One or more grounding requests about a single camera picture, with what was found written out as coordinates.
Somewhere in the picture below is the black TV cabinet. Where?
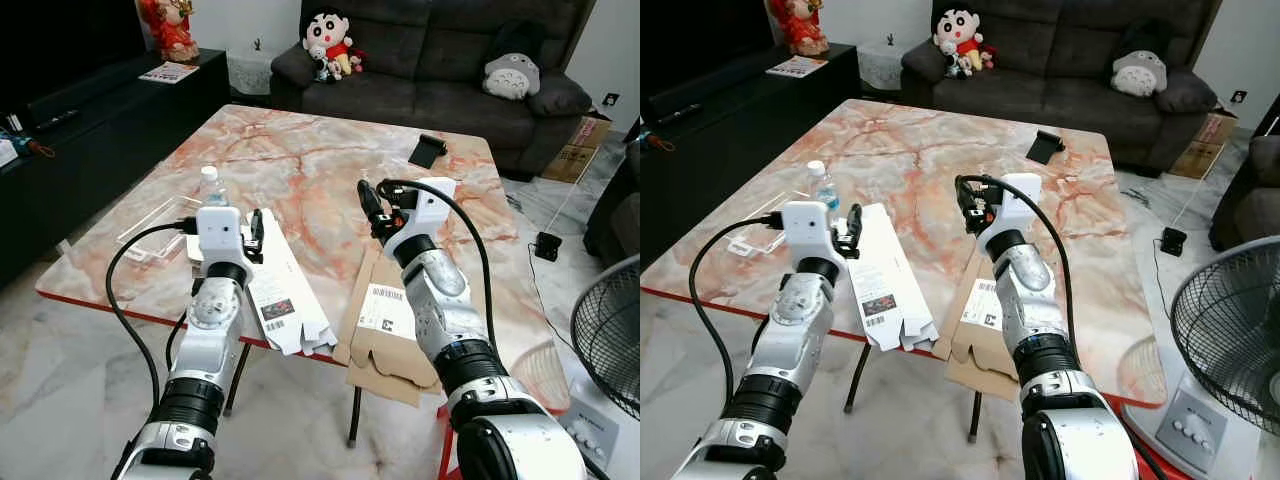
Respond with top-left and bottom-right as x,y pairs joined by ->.
0,50 -> 231,289
640,42 -> 862,201

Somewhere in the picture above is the red and white booklet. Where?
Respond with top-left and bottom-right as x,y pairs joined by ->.
766,56 -> 830,79
140,62 -> 200,85

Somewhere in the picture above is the dark grey sofa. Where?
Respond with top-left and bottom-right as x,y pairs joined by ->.
900,0 -> 1224,178
270,0 -> 597,182

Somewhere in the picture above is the grey Totoro plush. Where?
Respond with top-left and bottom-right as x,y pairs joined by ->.
483,50 -> 543,101
1110,47 -> 1170,99

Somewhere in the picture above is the red doll figurine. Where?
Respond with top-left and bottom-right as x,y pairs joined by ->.
138,0 -> 201,63
768,0 -> 832,58

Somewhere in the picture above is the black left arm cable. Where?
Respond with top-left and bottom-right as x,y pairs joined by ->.
688,213 -> 791,379
105,222 -> 201,411

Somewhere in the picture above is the cartoon boy plush doll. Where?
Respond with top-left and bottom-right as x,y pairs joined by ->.
932,5 -> 997,80
302,8 -> 367,84

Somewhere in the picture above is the small black stand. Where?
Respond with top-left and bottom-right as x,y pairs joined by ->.
409,133 -> 449,170
1027,130 -> 1067,167

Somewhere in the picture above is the flattened brown cardboard box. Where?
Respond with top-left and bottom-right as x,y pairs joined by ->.
333,240 -> 447,409
934,248 -> 1033,403

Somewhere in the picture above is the grey standing fan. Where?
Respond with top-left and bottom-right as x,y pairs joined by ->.
1152,237 -> 1280,463
558,255 -> 641,480

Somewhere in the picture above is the white carton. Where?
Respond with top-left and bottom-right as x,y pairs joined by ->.
245,208 -> 339,357
850,203 -> 952,353

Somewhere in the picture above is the white lace side table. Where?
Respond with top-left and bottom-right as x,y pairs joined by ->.
857,37 -> 907,92
225,40 -> 277,97

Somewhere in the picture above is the clear plastic water bottle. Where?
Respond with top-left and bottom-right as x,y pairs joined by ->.
199,166 -> 230,209
806,160 -> 840,227

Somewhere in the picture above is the clear plastic tray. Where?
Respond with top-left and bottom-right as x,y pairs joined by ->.
118,195 -> 206,264
725,213 -> 792,258

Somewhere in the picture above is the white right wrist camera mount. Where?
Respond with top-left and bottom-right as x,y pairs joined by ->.
400,178 -> 458,241
995,173 -> 1044,237

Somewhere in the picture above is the dark armchair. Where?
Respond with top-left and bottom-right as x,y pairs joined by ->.
584,135 -> 641,267
1209,135 -> 1280,252

